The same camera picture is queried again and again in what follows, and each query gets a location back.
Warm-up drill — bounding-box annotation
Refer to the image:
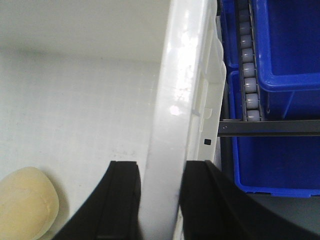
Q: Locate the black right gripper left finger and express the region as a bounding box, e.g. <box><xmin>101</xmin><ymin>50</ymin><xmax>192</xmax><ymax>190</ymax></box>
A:
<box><xmin>54</xmin><ymin>161</ymin><xmax>141</xmax><ymax>240</ymax></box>

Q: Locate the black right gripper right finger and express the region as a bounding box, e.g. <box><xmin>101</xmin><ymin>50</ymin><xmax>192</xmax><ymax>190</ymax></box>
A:
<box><xmin>180</xmin><ymin>160</ymin><xmax>320</xmax><ymax>240</ymax></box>

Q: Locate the cream yellow plush toy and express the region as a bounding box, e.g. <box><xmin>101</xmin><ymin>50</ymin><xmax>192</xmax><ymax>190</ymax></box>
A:
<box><xmin>0</xmin><ymin>167</ymin><xmax>60</xmax><ymax>240</ymax></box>

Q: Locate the white plastic tote box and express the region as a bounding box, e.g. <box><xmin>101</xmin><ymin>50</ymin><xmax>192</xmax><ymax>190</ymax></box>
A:
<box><xmin>0</xmin><ymin>0</ymin><xmax>226</xmax><ymax>240</ymax></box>

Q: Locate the blue crate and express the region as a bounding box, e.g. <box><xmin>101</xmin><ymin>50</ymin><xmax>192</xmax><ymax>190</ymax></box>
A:
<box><xmin>251</xmin><ymin>0</ymin><xmax>320</xmax><ymax>120</ymax></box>
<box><xmin>228</xmin><ymin>71</ymin><xmax>320</xmax><ymax>198</ymax></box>

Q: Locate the white roller track right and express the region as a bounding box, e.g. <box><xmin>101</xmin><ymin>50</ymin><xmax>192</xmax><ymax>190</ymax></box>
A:
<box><xmin>235</xmin><ymin>0</ymin><xmax>264</xmax><ymax>122</ymax></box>

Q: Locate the blue crate upper right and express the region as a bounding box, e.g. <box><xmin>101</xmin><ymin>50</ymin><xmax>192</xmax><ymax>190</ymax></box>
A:
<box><xmin>251</xmin><ymin>0</ymin><xmax>320</xmax><ymax>120</ymax></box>

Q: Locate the metal shelf front rail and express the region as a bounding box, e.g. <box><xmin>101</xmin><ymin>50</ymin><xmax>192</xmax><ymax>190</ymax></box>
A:
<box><xmin>217</xmin><ymin>119</ymin><xmax>320</xmax><ymax>137</ymax></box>

